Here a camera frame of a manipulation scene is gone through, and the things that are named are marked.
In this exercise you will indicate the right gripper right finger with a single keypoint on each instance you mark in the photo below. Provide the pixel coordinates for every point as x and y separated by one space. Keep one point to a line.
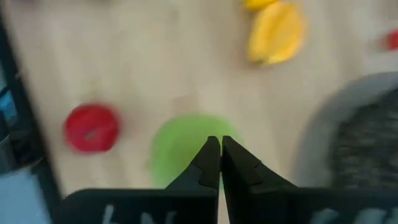
242 171

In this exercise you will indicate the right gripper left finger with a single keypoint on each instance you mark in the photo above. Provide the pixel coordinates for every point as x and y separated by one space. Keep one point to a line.
205 171

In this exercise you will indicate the green pear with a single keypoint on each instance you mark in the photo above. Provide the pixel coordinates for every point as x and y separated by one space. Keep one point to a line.
180 146

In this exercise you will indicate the red apple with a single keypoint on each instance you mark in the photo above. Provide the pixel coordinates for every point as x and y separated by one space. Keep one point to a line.
91 128

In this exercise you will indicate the yellow starfruit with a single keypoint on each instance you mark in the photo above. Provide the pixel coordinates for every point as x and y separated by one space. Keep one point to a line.
276 34

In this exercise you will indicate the yellow lemon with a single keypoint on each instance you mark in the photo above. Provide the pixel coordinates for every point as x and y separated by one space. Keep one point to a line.
258 3

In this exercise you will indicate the small orange-red pepper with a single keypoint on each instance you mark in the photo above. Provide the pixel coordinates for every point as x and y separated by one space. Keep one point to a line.
392 40

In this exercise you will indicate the black table frame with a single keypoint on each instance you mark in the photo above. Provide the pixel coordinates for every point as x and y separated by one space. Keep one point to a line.
18 102

